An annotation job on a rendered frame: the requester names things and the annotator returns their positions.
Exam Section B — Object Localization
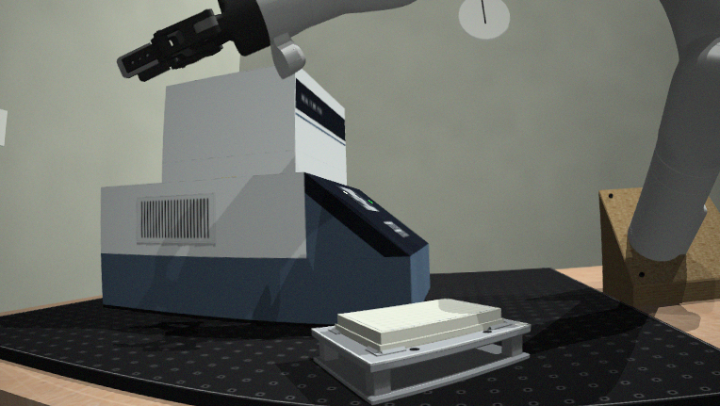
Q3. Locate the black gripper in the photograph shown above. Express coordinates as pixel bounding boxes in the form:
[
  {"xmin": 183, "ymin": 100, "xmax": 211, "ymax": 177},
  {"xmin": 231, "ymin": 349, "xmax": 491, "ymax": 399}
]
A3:
[{"xmin": 117, "ymin": 0, "xmax": 270, "ymax": 82}]

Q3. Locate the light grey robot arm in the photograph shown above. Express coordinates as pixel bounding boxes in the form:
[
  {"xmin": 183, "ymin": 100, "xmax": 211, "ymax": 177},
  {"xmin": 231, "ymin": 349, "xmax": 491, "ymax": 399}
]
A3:
[{"xmin": 256, "ymin": 0, "xmax": 720, "ymax": 261}]

